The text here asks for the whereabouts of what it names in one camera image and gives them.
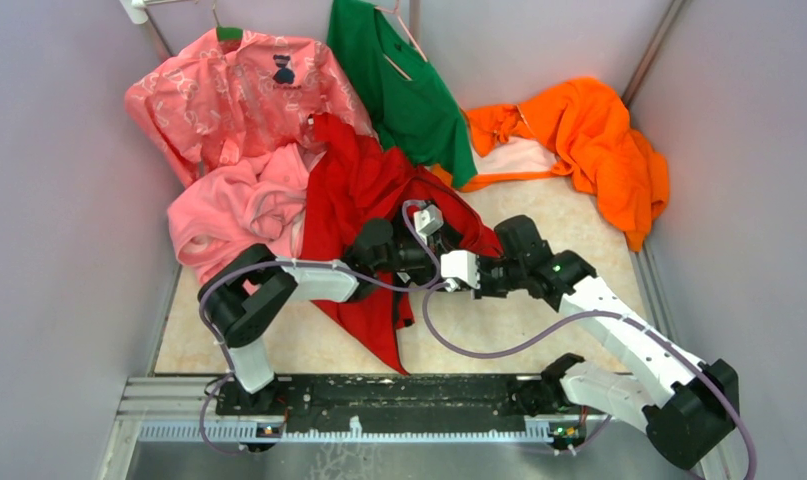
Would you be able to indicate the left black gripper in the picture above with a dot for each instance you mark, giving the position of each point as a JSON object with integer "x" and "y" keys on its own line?
{"x": 429, "y": 260}

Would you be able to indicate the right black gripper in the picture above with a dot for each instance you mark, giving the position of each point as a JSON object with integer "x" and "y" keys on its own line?
{"x": 484, "y": 291}

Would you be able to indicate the red jacket black lining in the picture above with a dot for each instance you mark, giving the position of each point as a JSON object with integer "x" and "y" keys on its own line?
{"x": 355, "y": 181}

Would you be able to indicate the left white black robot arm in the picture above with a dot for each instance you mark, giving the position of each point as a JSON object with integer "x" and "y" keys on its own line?
{"x": 365, "y": 292}

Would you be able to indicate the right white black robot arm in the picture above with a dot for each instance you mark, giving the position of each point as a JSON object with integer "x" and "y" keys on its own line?
{"x": 684, "y": 405}

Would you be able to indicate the pink patterned bear jacket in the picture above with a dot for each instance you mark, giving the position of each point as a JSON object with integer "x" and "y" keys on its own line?
{"x": 219, "y": 101}

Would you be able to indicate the green shirt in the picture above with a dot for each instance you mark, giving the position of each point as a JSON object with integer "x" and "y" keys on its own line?
{"x": 409, "y": 105}

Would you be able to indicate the plain pink garment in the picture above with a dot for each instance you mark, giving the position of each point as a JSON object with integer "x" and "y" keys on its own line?
{"x": 259, "y": 200}

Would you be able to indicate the orange garment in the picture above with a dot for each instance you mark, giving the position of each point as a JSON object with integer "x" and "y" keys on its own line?
{"x": 578, "y": 129}

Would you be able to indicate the pink clothes hanger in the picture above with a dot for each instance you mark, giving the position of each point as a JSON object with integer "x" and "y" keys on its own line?
{"x": 403, "y": 33}

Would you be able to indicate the green clothes hanger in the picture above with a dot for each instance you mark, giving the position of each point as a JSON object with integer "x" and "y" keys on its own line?
{"x": 224, "y": 33}

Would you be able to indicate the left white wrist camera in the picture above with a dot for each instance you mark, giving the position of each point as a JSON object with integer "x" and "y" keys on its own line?
{"x": 428, "y": 221}

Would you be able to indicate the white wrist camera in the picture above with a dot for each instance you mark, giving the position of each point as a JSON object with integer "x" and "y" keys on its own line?
{"x": 428, "y": 221}
{"x": 459, "y": 270}

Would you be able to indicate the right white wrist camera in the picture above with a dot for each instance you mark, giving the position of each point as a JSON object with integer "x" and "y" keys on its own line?
{"x": 459, "y": 270}

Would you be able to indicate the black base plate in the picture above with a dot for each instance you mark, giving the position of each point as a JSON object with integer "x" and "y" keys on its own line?
{"x": 416, "y": 404}

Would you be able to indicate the white toothed cable strip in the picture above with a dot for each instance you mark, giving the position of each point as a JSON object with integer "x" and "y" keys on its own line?
{"x": 271, "y": 430}

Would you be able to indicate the metal corner post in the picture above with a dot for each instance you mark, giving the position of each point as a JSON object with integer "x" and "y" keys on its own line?
{"x": 655, "y": 45}

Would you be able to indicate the aluminium frame rail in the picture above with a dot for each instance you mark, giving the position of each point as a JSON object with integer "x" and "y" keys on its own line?
{"x": 151, "y": 397}

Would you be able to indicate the white rail bracket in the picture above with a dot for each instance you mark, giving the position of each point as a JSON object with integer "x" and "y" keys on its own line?
{"x": 138, "y": 10}

